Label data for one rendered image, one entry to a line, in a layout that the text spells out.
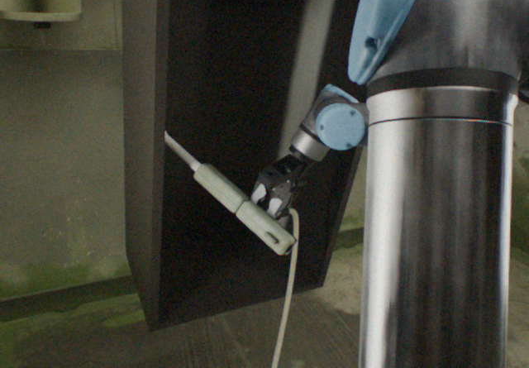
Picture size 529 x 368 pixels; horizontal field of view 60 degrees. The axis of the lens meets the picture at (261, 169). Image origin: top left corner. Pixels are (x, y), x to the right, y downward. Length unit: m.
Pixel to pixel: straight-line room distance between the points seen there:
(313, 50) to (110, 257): 1.31
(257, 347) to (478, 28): 1.77
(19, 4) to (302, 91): 1.16
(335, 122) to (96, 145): 1.58
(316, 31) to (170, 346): 1.34
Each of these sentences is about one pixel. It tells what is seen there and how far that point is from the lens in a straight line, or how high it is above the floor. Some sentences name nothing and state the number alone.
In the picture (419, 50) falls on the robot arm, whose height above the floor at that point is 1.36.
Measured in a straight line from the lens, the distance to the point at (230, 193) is 1.12.
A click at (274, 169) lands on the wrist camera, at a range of 1.05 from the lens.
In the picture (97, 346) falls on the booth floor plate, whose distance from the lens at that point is 2.09.
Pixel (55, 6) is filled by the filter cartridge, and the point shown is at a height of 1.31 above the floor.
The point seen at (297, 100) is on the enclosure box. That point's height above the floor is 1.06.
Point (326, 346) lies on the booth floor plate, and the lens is 2.06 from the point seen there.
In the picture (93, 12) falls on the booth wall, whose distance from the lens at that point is 2.48.
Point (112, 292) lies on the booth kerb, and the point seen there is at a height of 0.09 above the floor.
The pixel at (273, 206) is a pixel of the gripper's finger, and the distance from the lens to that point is 1.11.
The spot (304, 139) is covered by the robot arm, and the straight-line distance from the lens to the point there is 1.06.
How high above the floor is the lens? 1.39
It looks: 21 degrees down
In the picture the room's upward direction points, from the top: 3 degrees clockwise
